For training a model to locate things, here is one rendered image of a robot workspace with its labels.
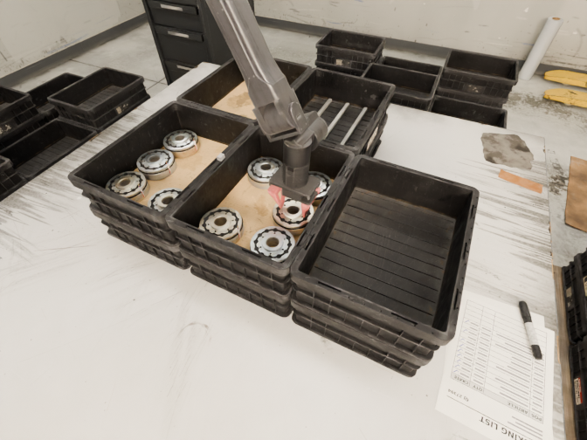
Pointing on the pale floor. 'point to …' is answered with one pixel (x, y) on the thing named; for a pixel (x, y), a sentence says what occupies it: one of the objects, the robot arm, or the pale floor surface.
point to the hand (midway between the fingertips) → (293, 209)
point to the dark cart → (186, 35)
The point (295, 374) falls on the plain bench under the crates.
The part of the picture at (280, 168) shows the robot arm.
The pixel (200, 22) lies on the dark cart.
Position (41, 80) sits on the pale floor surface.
